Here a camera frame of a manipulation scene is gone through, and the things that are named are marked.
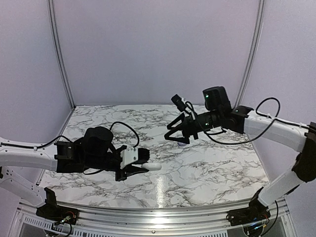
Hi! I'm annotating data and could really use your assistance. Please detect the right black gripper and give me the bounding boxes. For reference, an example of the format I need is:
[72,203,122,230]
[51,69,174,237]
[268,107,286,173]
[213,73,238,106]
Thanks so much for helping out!
[164,109,222,145]

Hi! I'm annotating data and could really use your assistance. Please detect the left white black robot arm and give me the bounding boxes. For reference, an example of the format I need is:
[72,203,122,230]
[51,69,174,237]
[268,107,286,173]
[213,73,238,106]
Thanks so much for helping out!
[0,126,161,220]

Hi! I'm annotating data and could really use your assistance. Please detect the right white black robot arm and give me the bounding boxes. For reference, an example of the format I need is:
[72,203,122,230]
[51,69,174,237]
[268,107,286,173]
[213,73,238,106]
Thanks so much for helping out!
[164,86,316,221]

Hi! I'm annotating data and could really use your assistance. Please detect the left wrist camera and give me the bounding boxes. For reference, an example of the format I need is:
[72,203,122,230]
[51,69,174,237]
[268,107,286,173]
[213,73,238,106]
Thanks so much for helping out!
[120,148,150,169]

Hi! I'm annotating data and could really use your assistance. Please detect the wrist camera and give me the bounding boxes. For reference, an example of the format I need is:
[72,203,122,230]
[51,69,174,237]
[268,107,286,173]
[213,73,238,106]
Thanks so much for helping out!
[171,94,187,112]
[120,148,150,169]

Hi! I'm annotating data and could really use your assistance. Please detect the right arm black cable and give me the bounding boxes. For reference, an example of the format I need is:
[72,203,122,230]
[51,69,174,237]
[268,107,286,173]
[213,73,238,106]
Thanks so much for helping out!
[185,97,309,145]

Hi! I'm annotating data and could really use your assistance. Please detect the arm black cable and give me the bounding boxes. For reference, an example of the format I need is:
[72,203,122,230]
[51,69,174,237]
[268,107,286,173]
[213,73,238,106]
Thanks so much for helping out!
[185,97,309,145]
[0,121,140,175]

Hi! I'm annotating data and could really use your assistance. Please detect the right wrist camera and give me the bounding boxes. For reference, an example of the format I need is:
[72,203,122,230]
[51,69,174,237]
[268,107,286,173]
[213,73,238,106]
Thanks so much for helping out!
[171,94,187,112]

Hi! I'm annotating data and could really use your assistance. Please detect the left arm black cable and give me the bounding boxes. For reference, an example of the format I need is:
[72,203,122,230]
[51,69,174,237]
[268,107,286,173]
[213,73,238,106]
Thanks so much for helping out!
[0,121,140,175]

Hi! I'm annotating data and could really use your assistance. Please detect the aluminium front rail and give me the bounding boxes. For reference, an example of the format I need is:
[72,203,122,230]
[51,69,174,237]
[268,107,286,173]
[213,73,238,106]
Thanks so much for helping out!
[8,198,297,237]

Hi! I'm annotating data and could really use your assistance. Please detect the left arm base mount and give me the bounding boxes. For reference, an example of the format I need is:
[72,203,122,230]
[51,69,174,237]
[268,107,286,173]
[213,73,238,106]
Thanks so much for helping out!
[36,188,79,225]

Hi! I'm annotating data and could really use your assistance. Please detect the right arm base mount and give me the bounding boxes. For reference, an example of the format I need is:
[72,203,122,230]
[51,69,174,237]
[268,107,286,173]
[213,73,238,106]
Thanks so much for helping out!
[226,188,271,226]

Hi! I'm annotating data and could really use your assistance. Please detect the right aluminium corner post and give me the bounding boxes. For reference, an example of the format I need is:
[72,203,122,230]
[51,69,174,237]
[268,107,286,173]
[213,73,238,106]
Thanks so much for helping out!
[234,0,266,107]

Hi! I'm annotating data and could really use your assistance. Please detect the aluminium corner post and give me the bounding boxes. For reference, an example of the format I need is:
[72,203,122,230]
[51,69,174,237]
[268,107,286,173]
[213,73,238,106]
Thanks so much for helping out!
[47,0,76,111]
[234,0,266,107]

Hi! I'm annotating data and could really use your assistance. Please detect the left aluminium corner post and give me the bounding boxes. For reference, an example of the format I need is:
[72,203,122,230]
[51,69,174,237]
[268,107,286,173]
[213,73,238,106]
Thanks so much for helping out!
[47,0,76,111]

